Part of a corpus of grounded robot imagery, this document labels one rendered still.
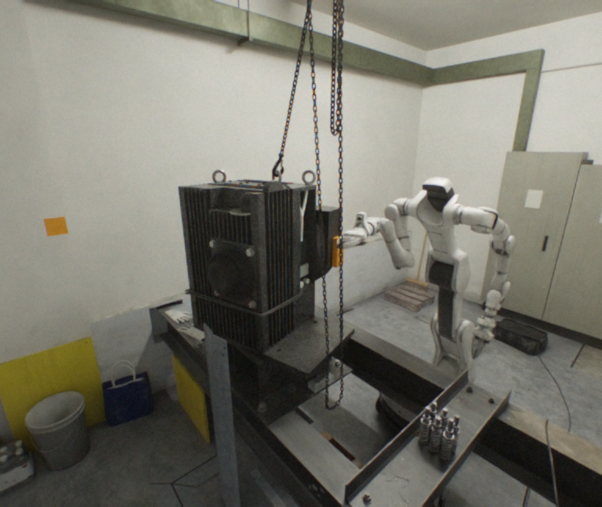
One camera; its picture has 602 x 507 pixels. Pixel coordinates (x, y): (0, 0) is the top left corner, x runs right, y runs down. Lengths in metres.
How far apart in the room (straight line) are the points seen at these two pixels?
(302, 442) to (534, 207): 3.12
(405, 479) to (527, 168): 3.10
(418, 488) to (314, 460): 0.37
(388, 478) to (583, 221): 2.98
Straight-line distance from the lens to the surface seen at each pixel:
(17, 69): 2.30
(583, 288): 3.92
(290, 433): 1.52
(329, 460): 1.44
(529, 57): 4.12
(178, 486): 2.28
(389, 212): 1.87
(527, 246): 3.92
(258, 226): 1.29
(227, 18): 2.62
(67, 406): 2.66
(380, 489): 1.39
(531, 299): 4.05
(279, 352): 1.53
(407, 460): 1.49
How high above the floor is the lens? 1.77
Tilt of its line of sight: 18 degrees down
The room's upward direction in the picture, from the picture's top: straight up
